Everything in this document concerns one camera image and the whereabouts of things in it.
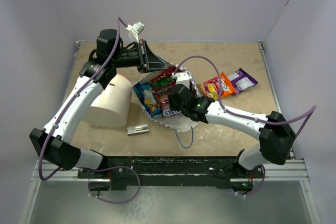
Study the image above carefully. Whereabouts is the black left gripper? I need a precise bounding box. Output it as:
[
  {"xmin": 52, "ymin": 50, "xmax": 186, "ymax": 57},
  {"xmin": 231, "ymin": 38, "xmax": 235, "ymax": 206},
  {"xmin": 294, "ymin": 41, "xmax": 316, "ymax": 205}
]
[{"xmin": 112, "ymin": 39, "xmax": 169, "ymax": 74}]

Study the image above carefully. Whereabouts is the orange Fox's candy bag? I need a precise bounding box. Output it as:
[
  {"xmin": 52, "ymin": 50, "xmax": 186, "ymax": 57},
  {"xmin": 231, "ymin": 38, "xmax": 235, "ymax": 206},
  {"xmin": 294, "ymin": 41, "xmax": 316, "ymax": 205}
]
[{"xmin": 198, "ymin": 72, "xmax": 235, "ymax": 100}]

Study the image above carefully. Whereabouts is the blue checkered paper bag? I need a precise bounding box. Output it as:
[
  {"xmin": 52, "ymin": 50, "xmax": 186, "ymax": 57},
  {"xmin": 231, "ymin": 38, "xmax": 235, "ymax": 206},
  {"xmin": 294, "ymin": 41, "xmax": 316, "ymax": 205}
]
[{"xmin": 132, "ymin": 61, "xmax": 201, "ymax": 133}]

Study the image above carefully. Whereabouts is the purple snack packet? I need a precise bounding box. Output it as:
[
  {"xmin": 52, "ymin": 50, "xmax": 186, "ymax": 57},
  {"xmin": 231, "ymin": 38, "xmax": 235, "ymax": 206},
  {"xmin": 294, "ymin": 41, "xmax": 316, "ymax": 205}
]
[{"xmin": 227, "ymin": 68, "xmax": 258, "ymax": 95}]

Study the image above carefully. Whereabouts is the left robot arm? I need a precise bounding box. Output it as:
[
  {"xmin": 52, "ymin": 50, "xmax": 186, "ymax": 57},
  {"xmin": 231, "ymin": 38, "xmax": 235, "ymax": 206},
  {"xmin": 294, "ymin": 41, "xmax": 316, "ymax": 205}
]
[{"xmin": 29, "ymin": 29, "xmax": 168, "ymax": 178}]

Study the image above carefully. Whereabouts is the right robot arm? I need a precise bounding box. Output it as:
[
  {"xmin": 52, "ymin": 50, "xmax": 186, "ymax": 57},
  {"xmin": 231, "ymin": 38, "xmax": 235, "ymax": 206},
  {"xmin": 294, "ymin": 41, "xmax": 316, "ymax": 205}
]
[{"xmin": 168, "ymin": 84, "xmax": 296, "ymax": 177}]

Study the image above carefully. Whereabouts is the purple Fox's berries bag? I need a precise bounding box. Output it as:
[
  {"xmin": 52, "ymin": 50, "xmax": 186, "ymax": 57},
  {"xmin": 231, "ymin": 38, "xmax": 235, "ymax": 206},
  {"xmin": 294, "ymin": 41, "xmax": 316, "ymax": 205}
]
[{"xmin": 155, "ymin": 88, "xmax": 181, "ymax": 118}]

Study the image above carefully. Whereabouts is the green snack packet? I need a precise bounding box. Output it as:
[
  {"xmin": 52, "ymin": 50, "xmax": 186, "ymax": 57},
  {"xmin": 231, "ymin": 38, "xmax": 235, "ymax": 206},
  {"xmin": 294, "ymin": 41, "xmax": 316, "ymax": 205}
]
[{"xmin": 152, "ymin": 76, "xmax": 175, "ymax": 89}]

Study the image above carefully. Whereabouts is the white paper roll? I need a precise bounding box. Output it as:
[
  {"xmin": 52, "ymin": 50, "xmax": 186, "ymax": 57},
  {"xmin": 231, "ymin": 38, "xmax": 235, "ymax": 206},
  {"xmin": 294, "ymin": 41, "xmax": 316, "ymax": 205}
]
[{"xmin": 82, "ymin": 74, "xmax": 132, "ymax": 127}]

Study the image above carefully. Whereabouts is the small silver metal block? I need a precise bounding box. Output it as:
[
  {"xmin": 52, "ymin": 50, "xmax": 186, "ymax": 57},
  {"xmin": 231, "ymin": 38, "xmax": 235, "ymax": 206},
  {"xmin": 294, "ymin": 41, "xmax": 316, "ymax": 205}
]
[{"xmin": 127, "ymin": 124, "xmax": 150, "ymax": 136}]

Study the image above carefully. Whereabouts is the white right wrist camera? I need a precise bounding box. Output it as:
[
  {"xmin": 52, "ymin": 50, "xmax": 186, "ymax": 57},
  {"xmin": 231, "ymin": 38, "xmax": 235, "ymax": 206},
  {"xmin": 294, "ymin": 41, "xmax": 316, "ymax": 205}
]
[{"xmin": 172, "ymin": 72, "xmax": 190, "ymax": 89}]

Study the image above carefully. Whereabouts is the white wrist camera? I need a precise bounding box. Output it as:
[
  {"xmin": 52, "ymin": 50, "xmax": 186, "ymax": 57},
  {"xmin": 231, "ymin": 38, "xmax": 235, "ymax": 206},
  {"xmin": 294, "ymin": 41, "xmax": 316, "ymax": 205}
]
[
  {"xmin": 172, "ymin": 72, "xmax": 190, "ymax": 89},
  {"xmin": 126, "ymin": 22, "xmax": 145, "ymax": 43}
]

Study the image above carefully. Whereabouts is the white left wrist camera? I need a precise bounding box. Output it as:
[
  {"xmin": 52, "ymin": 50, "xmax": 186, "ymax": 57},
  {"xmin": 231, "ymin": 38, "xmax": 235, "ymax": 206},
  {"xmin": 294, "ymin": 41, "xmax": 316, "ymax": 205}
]
[{"xmin": 126, "ymin": 22, "xmax": 145, "ymax": 43}]

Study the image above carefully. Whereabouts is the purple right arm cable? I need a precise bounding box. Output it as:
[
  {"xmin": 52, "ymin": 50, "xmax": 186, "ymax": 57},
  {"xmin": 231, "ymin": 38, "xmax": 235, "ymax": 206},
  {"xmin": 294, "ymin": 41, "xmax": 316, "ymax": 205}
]
[{"xmin": 178, "ymin": 55, "xmax": 318, "ymax": 198}]

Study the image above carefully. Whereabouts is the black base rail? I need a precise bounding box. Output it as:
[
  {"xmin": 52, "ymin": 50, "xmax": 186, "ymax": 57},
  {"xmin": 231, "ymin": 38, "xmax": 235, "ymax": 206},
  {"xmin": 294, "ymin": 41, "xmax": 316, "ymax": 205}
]
[{"xmin": 78, "ymin": 156, "xmax": 265, "ymax": 191}]

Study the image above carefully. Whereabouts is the aluminium frame rail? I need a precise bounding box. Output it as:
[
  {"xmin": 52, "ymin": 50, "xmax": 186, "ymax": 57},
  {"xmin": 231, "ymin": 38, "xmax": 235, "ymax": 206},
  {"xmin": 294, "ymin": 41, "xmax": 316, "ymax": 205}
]
[{"xmin": 30, "ymin": 161, "xmax": 80, "ymax": 182}]

